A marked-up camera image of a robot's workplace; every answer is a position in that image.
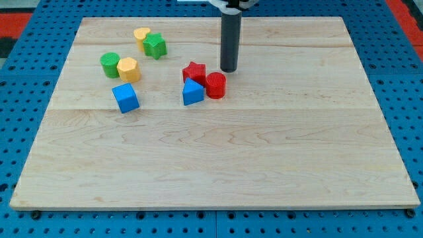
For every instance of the yellow heart block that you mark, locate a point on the yellow heart block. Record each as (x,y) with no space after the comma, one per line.
(140,34)

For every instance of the blue cube block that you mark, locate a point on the blue cube block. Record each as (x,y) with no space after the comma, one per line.
(125,97)

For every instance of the light wooden board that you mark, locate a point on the light wooden board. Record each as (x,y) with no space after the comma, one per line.
(299,127)

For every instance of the red cylinder block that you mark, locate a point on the red cylinder block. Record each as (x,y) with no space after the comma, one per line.
(215,85)

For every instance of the green cylinder block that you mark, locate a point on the green cylinder block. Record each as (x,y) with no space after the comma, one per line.
(109,62)

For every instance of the yellow hexagon block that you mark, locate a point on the yellow hexagon block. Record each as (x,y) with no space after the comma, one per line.
(128,70)

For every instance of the green star block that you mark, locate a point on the green star block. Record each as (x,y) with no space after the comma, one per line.
(155,45)

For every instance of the red star block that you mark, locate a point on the red star block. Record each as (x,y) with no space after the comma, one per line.
(196,72)

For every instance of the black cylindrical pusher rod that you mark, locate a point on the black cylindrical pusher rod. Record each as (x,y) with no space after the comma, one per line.
(230,38)

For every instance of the blue triangle block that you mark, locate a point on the blue triangle block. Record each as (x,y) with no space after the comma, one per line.
(192,92)

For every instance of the white rod mount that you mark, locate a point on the white rod mount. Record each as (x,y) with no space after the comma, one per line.
(233,7)

